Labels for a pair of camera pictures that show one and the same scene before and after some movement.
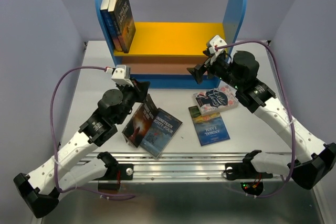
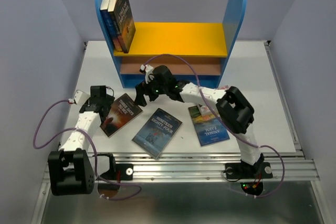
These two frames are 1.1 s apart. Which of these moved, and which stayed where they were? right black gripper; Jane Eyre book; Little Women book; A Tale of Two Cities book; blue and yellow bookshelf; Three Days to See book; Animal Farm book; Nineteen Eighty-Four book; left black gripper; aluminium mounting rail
Moved: right black gripper; left black gripper; Three Days to See book; Little Women book
Stayed: aluminium mounting rail; A Tale of Two Cities book; blue and yellow bookshelf; Nineteen Eighty-Four book; Jane Eyre book; Animal Farm book
